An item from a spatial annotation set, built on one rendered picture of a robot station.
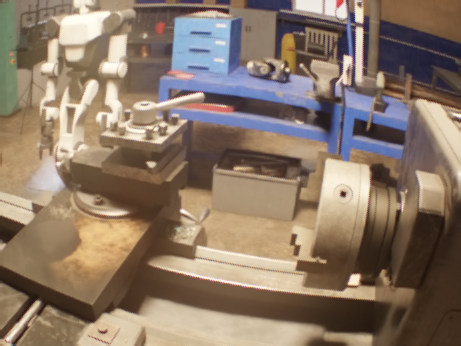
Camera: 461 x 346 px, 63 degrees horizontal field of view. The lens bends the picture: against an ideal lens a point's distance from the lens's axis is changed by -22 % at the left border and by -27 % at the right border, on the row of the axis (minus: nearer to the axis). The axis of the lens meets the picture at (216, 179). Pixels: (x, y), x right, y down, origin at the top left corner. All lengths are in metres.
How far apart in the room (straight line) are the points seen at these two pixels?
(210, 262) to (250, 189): 1.80
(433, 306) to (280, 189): 2.33
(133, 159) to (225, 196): 1.90
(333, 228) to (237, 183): 2.23
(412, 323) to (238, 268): 0.61
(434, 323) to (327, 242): 0.28
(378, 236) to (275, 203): 2.21
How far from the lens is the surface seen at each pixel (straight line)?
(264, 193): 2.97
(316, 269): 0.78
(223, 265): 1.19
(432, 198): 0.63
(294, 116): 2.69
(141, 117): 1.12
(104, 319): 0.95
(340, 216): 0.77
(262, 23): 7.52
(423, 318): 0.74
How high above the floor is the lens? 1.54
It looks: 26 degrees down
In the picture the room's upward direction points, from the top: 3 degrees clockwise
